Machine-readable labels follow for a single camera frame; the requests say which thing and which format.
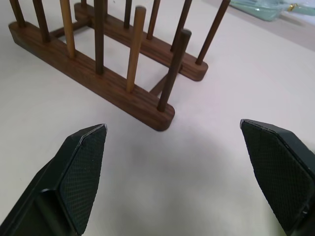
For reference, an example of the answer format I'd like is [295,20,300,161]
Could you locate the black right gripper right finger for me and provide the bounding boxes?
[239,118,315,236]

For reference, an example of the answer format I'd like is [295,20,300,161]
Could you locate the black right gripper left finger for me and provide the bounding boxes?
[0,123,108,236]

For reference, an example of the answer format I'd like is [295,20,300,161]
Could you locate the wooden peg dish rack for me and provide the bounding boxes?
[8,0,231,132]

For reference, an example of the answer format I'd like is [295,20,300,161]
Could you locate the pale green glass object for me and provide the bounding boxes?
[230,0,315,21]

